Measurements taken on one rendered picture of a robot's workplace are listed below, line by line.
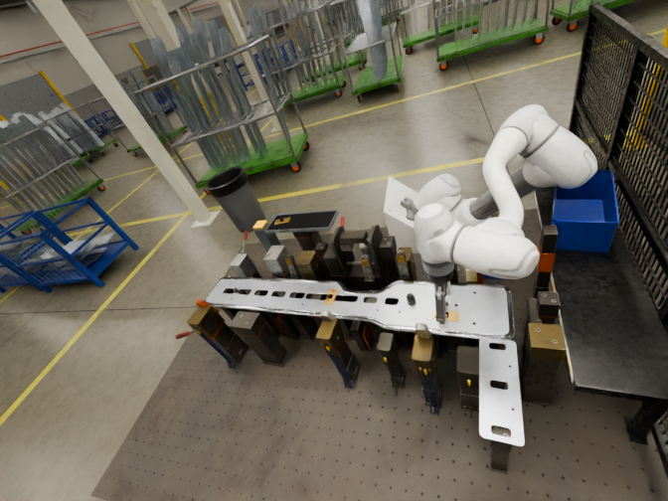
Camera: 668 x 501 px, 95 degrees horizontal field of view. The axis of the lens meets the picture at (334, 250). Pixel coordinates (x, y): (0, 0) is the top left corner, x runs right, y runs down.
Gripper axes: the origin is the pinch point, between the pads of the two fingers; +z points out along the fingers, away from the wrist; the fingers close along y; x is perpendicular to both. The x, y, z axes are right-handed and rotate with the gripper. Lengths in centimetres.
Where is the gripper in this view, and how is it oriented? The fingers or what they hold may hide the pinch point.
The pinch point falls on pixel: (444, 308)
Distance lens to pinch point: 111.8
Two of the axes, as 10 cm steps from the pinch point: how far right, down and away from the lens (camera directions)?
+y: 3.1, -6.9, 6.5
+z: 3.1, 7.2, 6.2
